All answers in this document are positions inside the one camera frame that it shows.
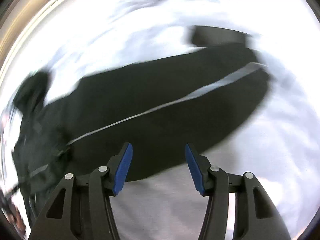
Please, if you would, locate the black garment with white stripes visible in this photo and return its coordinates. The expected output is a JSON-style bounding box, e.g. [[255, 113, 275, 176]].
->
[[12, 40, 270, 225]]

